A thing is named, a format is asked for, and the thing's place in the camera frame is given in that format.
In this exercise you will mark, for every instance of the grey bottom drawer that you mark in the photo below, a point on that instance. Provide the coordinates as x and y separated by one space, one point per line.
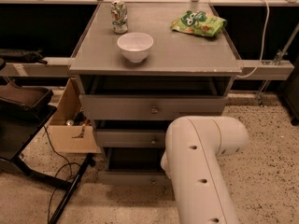
134 166

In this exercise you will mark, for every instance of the grey drawer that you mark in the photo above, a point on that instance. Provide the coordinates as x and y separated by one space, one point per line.
123 107
130 138
134 166

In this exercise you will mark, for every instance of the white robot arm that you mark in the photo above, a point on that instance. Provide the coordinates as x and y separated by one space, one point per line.
192 146

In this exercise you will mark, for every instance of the grey middle drawer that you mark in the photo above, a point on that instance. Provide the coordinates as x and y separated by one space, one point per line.
130 138

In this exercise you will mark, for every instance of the grey top drawer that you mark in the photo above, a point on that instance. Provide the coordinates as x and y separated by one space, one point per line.
123 107

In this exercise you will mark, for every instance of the grey drawer cabinet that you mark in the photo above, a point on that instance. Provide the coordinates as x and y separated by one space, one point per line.
178 64

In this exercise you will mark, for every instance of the cardboard box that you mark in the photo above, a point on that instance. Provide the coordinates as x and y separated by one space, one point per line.
66 134

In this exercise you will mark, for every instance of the white bowl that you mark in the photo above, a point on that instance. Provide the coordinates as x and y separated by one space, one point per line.
135 47

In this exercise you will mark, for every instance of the green chip bag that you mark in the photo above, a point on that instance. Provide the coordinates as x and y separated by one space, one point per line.
198 23

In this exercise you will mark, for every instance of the black tray on stand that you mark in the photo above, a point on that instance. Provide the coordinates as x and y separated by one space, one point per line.
15 98

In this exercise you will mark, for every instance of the green white soda can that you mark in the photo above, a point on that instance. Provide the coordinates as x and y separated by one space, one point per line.
119 17

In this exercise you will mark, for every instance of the black stand frame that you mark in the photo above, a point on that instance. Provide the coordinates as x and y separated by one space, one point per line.
15 136

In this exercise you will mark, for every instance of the black object on rail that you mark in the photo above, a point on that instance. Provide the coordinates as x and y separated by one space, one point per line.
22 56

